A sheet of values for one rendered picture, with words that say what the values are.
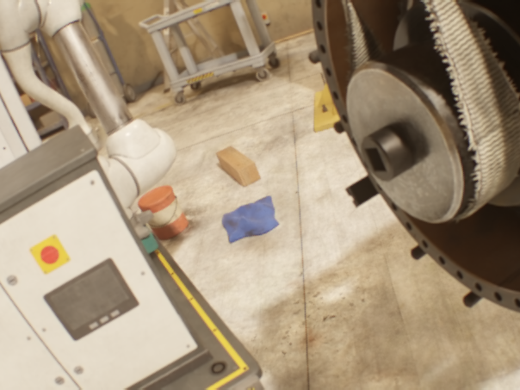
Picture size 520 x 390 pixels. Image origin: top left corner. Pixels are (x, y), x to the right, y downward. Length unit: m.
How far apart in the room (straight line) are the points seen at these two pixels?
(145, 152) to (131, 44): 5.25
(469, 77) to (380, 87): 0.08
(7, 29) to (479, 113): 1.35
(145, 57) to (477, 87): 6.44
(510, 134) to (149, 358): 0.85
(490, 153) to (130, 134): 1.27
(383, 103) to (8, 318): 0.77
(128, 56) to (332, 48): 6.26
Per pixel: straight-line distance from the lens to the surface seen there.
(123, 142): 1.51
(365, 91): 0.39
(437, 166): 0.36
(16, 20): 1.51
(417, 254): 0.62
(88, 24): 6.36
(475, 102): 0.34
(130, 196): 1.48
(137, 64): 6.75
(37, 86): 1.62
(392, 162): 0.37
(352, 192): 0.65
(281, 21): 6.39
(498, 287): 0.50
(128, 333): 0.99
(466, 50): 0.34
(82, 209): 0.88
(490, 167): 0.36
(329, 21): 0.53
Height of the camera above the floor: 1.02
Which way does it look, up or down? 24 degrees down
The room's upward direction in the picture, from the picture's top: 22 degrees counter-clockwise
